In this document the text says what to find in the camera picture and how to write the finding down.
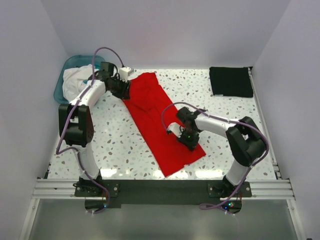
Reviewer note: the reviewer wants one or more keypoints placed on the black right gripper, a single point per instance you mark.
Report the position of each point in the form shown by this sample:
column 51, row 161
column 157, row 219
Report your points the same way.
column 188, row 143

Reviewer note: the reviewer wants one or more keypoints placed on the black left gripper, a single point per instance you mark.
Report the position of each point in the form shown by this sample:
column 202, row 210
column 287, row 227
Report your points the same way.
column 123, row 90

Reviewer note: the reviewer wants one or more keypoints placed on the red t shirt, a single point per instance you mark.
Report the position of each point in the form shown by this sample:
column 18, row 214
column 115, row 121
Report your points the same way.
column 147, row 102

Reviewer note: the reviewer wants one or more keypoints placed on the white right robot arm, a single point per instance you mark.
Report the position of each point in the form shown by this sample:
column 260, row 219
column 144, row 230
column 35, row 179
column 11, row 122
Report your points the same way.
column 246, row 141

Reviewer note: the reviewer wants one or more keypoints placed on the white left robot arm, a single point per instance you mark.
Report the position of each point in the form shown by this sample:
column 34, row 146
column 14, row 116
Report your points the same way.
column 76, row 128

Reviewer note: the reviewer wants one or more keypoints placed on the white crumpled t shirt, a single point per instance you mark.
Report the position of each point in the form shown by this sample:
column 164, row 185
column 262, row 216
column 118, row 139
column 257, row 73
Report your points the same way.
column 75, row 80

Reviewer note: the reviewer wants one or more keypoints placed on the teal plastic laundry basket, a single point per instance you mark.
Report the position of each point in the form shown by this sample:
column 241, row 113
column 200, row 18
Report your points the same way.
column 75, row 61

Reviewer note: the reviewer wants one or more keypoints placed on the black folded t shirt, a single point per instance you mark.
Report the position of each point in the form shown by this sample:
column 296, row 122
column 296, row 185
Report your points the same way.
column 231, row 82

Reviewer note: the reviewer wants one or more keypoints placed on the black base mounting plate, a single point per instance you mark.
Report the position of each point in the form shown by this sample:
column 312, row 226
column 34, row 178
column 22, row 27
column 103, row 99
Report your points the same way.
column 230, row 204

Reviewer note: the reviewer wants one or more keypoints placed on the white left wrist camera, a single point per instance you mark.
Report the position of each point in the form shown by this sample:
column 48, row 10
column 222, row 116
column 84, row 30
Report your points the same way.
column 125, row 72

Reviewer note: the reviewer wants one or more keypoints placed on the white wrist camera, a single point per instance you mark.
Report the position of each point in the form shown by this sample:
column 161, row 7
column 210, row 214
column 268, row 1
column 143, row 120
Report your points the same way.
column 125, row 72
column 174, row 128

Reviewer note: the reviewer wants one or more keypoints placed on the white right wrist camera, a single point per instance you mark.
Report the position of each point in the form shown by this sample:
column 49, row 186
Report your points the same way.
column 174, row 128

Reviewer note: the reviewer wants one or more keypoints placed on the aluminium front frame rail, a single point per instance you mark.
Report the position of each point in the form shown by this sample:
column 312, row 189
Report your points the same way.
column 73, row 188

